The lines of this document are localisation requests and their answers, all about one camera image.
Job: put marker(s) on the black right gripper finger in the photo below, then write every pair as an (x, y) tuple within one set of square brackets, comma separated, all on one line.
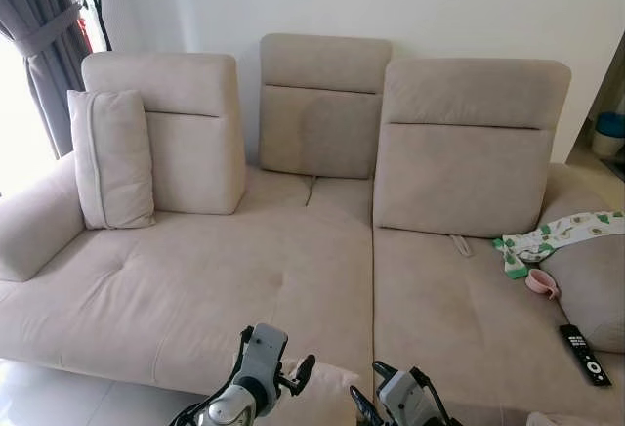
[(363, 406)]

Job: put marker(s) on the beige fabric sofa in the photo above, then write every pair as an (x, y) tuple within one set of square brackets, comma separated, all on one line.
[(195, 289)]

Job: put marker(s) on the wide beige sofa backrest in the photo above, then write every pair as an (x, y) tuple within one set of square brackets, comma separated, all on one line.
[(469, 172)]

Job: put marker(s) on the narrow beige sofa backrest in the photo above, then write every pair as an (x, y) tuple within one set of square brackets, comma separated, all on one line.
[(322, 123)]

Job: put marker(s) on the beige piped pillow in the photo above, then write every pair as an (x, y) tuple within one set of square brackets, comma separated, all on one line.
[(112, 162)]

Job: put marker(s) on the pink cup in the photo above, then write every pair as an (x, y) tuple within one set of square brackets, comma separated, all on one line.
[(539, 281)]

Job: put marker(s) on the black remote control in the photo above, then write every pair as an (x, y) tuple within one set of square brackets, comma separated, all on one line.
[(584, 356)]

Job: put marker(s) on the green white patterned cloth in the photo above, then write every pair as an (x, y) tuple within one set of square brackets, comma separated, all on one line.
[(547, 235)]

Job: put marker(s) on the blue white bin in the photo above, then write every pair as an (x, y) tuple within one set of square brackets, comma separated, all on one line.
[(610, 135)]

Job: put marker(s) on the grey curtain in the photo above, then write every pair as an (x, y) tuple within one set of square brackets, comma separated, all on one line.
[(44, 45)]

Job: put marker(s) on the black lamp stand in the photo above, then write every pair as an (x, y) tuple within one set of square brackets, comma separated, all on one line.
[(100, 1)]

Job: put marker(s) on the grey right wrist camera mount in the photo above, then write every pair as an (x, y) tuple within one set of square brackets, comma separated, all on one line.
[(402, 397)]

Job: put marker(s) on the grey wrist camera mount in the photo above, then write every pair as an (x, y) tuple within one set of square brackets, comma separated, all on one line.
[(402, 397), (260, 353)]

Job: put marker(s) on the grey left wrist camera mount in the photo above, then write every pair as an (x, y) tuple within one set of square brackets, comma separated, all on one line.
[(260, 353)]

